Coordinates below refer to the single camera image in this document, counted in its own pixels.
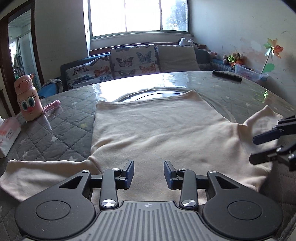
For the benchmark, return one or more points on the white tissue pack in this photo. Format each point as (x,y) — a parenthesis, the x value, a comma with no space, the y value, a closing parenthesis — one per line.
(9,136)

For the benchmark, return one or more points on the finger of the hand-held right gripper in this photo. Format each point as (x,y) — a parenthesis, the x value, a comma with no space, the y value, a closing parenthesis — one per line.
(266,138)
(261,156)

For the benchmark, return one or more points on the cream sweatshirt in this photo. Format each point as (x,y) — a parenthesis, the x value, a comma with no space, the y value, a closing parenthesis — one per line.
(161,125)

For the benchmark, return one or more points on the colourful pinwheel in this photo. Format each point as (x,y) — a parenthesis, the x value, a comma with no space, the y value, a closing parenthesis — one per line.
(274,49)

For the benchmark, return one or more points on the blue cloth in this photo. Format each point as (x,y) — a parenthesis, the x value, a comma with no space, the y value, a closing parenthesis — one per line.
(48,89)

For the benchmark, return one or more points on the pink cartoon water bottle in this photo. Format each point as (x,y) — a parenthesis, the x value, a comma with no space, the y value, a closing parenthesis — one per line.
(29,104)

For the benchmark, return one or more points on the beige cushion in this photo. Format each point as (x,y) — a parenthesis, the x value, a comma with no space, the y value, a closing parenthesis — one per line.
(177,58)

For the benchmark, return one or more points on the hanging clothes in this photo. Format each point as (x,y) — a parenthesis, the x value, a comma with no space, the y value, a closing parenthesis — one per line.
(16,60)

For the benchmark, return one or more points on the dark wooden door frame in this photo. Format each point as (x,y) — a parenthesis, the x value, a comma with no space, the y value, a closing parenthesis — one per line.
(38,58)

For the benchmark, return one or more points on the black remote control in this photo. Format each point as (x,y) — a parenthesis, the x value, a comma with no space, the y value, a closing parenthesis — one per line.
(225,74)

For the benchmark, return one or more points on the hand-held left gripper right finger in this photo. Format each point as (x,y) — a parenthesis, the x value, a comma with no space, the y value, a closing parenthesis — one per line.
(170,175)

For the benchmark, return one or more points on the brown plush bear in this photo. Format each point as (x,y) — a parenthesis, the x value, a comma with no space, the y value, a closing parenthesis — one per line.
(237,56)

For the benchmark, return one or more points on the grey quilted star tablecloth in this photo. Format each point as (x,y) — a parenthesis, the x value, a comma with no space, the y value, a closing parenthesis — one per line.
(64,129)

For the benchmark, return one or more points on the pink plush toy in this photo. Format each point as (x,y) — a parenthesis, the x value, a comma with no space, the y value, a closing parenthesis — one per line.
(212,53)

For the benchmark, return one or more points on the panda plush toy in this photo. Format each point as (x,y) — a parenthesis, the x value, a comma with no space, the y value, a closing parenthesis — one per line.
(183,41)

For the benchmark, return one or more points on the grey garment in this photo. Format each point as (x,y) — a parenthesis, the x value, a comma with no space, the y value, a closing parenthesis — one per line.
(54,81)

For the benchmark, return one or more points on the butterfly print cushion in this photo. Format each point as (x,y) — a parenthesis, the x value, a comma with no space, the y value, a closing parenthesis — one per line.
(87,70)
(131,60)

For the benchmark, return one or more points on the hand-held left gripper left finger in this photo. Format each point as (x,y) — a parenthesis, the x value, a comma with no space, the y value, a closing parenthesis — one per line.
(127,173)

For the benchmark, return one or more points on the green plush toy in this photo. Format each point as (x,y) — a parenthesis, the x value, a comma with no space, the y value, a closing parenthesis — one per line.
(231,60)

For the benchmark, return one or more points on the clear plastic storage box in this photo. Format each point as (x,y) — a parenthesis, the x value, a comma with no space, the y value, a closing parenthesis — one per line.
(248,73)

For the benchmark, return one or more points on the dark blue sofa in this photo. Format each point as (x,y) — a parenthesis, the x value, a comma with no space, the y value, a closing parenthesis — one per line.
(63,69)

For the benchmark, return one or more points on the window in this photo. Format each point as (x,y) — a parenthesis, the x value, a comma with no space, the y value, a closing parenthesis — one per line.
(138,14)

